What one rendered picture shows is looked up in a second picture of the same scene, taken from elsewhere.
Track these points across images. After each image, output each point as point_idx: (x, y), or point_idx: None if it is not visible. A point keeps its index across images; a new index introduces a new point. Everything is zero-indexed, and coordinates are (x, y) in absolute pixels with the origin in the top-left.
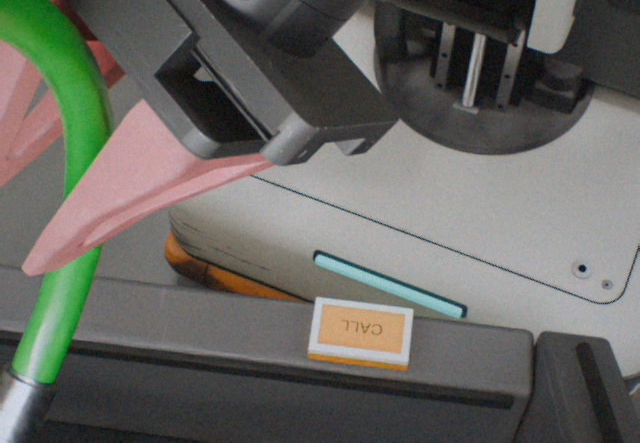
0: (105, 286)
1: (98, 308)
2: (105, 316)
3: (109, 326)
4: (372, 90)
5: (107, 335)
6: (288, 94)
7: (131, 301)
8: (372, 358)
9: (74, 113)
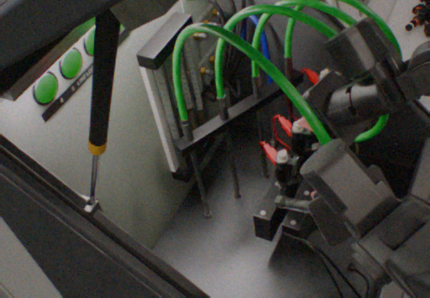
0: (400, 290)
1: (392, 287)
2: (390, 289)
3: (386, 289)
4: (337, 241)
5: (383, 288)
6: (315, 203)
7: (394, 296)
8: None
9: None
